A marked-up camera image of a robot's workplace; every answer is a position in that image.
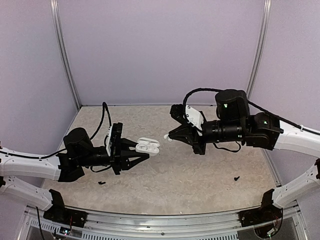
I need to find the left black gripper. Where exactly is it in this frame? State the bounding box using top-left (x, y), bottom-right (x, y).
top-left (78, 137), bottom-right (149, 175)

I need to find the white earbud charging case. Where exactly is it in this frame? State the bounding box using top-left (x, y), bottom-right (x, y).
top-left (135, 137), bottom-right (161, 157)

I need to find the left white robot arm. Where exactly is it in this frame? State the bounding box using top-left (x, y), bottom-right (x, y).
top-left (0, 127), bottom-right (160, 223)

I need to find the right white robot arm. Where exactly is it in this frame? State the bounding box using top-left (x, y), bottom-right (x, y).
top-left (164, 88), bottom-right (320, 158)

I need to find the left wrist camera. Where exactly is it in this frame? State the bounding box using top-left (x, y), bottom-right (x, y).
top-left (105, 122), bottom-right (123, 159)

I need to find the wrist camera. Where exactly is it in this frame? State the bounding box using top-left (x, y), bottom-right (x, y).
top-left (170, 104), bottom-right (206, 136)
top-left (105, 122), bottom-right (123, 159)

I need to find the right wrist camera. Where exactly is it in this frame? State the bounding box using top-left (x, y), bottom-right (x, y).
top-left (170, 104), bottom-right (206, 136)

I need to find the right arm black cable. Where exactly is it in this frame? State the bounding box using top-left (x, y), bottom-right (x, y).
top-left (182, 87), bottom-right (320, 133)

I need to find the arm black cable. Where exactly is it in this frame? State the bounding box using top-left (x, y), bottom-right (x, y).
top-left (182, 87), bottom-right (320, 133)
top-left (37, 102), bottom-right (113, 161)

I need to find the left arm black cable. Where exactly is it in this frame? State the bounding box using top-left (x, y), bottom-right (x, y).
top-left (37, 102), bottom-right (113, 161)

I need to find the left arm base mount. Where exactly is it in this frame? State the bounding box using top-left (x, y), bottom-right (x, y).
top-left (43, 208), bottom-right (88, 228)

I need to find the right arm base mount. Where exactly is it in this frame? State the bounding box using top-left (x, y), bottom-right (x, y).
top-left (238, 207), bottom-right (283, 228)

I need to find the front aluminium rail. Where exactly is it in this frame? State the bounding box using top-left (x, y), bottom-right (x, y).
top-left (23, 198), bottom-right (305, 240)

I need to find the right aluminium frame post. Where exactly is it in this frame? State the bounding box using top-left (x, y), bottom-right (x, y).
top-left (246, 0), bottom-right (272, 99)

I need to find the aluminium frame post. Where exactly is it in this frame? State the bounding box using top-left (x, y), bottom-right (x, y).
top-left (246, 0), bottom-right (272, 99)
top-left (49, 0), bottom-right (82, 111)

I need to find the left aluminium frame post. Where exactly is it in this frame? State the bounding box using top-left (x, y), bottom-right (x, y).
top-left (49, 0), bottom-right (82, 111)

